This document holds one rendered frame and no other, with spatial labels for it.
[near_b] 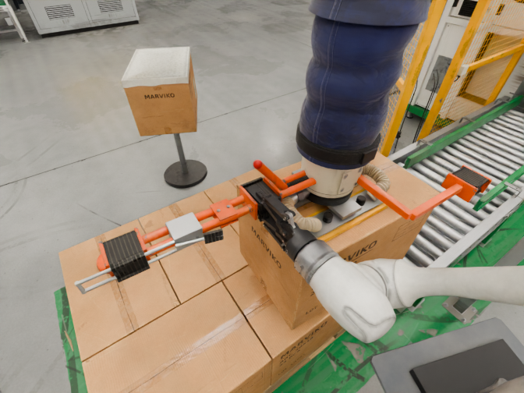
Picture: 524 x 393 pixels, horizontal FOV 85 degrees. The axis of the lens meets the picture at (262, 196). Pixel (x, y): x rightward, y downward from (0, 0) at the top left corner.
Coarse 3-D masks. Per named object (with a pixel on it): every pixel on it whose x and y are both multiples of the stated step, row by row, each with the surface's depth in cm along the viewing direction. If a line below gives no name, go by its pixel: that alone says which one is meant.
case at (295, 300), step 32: (384, 160) 113; (352, 192) 99; (416, 192) 100; (256, 224) 97; (384, 224) 89; (416, 224) 105; (256, 256) 110; (288, 256) 83; (352, 256) 90; (384, 256) 108; (288, 288) 92; (288, 320) 103
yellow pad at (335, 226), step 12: (360, 192) 97; (360, 204) 90; (372, 204) 92; (384, 204) 93; (312, 216) 88; (324, 216) 84; (336, 216) 88; (360, 216) 88; (324, 228) 84; (336, 228) 85; (348, 228) 86; (324, 240) 82
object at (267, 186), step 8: (264, 176) 79; (248, 184) 78; (256, 184) 79; (264, 184) 79; (272, 184) 77; (240, 192) 77; (264, 192) 76; (272, 192) 77; (280, 192) 75; (248, 200) 74; (280, 200) 75; (256, 208) 72; (264, 208) 73; (256, 216) 74; (264, 216) 75
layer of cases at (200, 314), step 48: (96, 240) 148; (96, 288) 129; (144, 288) 129; (192, 288) 129; (240, 288) 129; (96, 336) 114; (144, 336) 114; (192, 336) 114; (240, 336) 114; (288, 336) 114; (96, 384) 102; (144, 384) 102; (192, 384) 102; (240, 384) 103
